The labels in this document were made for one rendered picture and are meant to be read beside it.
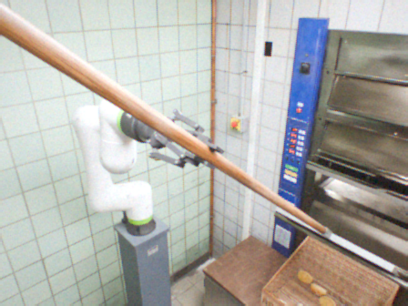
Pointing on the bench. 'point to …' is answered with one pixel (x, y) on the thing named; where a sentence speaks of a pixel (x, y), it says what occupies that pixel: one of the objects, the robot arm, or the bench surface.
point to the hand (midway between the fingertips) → (204, 152)
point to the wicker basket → (325, 280)
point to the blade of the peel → (348, 246)
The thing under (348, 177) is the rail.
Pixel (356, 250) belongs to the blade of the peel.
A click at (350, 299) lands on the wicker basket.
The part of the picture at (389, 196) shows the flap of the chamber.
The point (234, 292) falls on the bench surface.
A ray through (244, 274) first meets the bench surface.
